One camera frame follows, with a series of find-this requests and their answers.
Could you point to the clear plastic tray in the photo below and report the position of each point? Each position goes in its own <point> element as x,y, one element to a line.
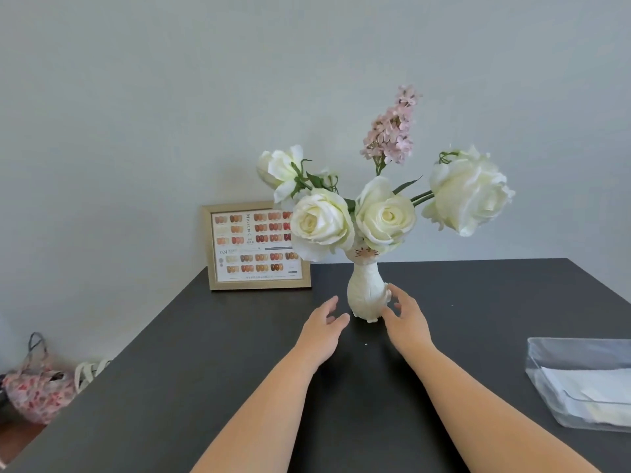
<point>542,389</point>

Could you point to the white rose bud with leaves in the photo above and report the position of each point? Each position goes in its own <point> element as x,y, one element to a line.
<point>279,167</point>

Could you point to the person's left thumb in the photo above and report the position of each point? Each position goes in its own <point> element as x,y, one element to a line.
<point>340,323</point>

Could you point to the person's left forearm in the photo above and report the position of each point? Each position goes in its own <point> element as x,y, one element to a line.
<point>266,413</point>

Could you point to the white cat-shaped ceramic vase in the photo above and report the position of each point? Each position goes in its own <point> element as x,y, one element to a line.
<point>365,293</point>

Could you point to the person's right forearm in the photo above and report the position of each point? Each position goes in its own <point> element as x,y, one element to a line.
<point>483,413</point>

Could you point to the white folded paper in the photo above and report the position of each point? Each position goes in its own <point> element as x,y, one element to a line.
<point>591,386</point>

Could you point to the person's left hand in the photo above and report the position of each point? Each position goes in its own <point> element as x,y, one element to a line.
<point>318,334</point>

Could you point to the wooden framed nail colour chart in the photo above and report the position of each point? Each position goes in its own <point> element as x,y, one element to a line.
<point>246,261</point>

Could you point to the large white artificial rose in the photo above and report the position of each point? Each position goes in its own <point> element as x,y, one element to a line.
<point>468,192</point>

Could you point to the person's right hand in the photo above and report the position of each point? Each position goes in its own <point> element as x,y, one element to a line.
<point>409,327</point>

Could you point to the person's right thumb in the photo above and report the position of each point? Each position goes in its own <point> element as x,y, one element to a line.
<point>388,318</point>

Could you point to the pink floral fabric bag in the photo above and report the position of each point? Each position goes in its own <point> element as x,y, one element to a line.
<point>34,394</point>

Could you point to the pink lilac flower sprig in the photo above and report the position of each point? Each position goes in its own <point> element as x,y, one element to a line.
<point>392,125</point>

